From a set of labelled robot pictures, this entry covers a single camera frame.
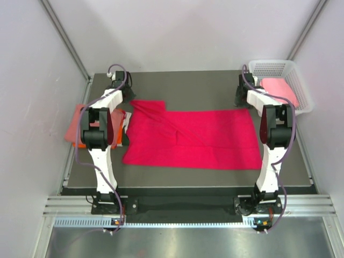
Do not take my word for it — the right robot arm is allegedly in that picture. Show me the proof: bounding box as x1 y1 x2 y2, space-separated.
235 67 296 216

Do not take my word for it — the magenta t shirt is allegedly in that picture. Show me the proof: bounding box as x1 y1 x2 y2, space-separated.
123 100 262 170

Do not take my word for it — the folded orange t shirt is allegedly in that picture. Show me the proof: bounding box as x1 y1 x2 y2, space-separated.
72 109 127 150

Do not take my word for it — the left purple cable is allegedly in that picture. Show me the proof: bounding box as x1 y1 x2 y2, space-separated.
74 63 128 234

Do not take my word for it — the white plastic basket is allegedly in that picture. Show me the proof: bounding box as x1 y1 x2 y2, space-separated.
248 60 314 115

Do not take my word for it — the light pink t shirt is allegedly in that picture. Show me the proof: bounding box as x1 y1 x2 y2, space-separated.
260 78 299 108

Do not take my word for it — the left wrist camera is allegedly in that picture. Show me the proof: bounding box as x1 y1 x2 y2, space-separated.
106 70 116 81

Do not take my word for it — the slotted grey cable duct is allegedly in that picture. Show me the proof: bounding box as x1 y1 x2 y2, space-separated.
53 217 268 229

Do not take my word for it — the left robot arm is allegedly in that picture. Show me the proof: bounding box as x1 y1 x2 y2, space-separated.
77 70 131 216

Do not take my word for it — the folded salmon t shirt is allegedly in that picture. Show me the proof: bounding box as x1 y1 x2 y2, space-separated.
63 104 123 143

